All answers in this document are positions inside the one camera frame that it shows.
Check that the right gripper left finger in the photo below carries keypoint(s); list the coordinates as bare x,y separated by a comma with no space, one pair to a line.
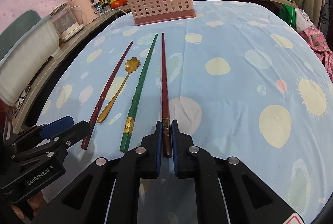
153,155

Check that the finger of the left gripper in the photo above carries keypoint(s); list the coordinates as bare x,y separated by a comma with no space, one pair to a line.
74,134
55,128

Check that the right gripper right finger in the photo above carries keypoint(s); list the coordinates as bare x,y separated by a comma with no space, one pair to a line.
183,165

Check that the gold flower spoon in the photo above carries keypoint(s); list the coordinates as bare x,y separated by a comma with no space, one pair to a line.
131,66

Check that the person's left hand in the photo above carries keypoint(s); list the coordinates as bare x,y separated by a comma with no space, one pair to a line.
31,207

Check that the eyeglasses on counter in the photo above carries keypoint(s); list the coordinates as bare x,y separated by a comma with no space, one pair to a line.
20,100

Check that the white dish rack bin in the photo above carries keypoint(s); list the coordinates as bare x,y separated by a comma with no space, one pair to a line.
26,44

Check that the blue spotted tablecloth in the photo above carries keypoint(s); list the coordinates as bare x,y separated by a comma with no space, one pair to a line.
241,82

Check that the pink electric kettle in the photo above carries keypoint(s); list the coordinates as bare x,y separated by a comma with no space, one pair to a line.
84,10

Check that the red tomatoes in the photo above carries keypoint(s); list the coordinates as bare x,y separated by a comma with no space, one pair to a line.
118,3

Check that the pink floral fabric pile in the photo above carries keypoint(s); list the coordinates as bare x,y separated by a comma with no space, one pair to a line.
317,42

